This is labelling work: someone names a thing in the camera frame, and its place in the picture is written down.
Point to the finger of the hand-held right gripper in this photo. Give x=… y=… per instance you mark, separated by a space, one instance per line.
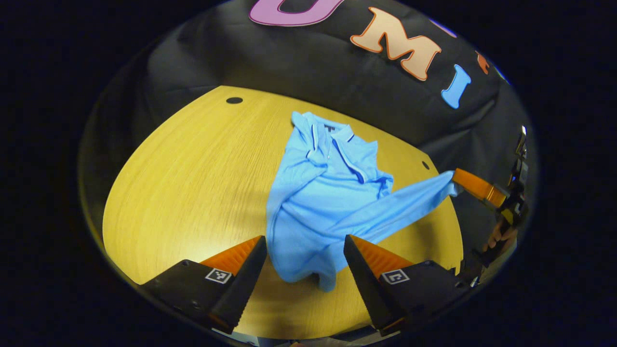
x=477 y=187

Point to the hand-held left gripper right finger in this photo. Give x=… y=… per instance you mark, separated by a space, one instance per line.
x=364 y=284

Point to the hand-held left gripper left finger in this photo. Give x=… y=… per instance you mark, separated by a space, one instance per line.
x=241 y=289

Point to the light blue polo T-shirt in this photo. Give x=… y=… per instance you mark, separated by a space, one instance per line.
x=328 y=193

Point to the black backdrop cloth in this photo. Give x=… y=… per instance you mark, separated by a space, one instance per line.
x=289 y=62

